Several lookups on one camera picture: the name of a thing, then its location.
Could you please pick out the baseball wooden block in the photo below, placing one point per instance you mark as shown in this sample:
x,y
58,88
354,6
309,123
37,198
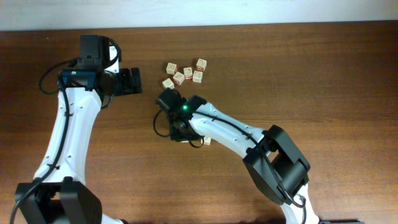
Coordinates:
x,y
188,73

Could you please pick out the leaf wooden block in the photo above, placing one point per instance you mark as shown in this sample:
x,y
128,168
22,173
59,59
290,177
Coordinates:
x,y
178,78

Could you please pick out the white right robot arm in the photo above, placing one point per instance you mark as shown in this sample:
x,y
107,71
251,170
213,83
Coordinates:
x,y
276,165

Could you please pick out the letter K wooden block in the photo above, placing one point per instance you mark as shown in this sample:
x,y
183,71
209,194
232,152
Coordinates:
x,y
206,140

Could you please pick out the snail wooden block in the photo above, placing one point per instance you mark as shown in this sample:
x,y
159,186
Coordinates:
x,y
197,76

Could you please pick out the green letter wooden block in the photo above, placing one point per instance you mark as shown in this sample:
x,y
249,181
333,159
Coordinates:
x,y
168,83

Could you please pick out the butterfly wooden block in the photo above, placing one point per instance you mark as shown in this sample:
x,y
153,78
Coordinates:
x,y
171,68

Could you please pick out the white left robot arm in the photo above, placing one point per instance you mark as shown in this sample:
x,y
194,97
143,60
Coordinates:
x,y
58,192

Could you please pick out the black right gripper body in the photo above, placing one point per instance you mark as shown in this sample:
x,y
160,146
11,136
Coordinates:
x,y
178,132

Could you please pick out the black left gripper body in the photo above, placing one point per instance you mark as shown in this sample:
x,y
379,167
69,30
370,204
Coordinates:
x,y
124,83

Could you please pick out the elephant wooden block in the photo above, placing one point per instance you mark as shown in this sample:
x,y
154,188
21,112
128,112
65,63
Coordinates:
x,y
201,65

